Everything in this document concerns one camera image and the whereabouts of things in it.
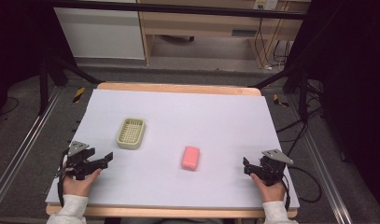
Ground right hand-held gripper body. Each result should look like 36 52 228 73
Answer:
255 148 295 188

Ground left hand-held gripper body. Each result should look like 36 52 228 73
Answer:
63 140 97 181

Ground person's left hand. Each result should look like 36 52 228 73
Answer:
62 167 104 198

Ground person's right hand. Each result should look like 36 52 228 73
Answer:
249 172 287 203

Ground beige slotted soap dish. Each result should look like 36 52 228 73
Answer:
116 117 147 151

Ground pink soap bar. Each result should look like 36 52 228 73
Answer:
181 146 201 172

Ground yellow black striped tape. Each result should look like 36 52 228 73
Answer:
72 86 86 105
273 93 290 109

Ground white board table cover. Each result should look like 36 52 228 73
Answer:
45 89 301 210

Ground black metal stand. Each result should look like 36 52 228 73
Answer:
37 55 102 117
247 66 311 123

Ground wooden table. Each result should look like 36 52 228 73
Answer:
45 81 299 219

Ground white cabinet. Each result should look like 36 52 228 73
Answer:
53 7 146 61

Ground black curtain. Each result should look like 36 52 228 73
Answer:
0 0 56 122
294 0 380 216

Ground wooden desk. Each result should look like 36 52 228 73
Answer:
136 0 311 68

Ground white power strip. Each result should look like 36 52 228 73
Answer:
252 0 279 11

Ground left hand-held gripper black cable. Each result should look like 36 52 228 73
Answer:
56 148 71 208

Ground hand-held gripper black cable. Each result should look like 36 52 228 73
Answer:
56 148 71 208
280 165 323 213

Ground right hand-held gripper black cable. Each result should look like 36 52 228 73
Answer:
280 165 323 213

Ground black floor cables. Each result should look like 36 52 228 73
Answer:
275 79 326 157

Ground metal floor rail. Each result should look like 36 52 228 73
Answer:
287 92 355 224
0 88 63 217

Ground thin black floor cable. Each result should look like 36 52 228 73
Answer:
0 96 21 116

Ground cables under desk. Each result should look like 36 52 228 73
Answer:
253 18 292 71

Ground black frame crossbar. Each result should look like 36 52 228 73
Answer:
49 0 307 21

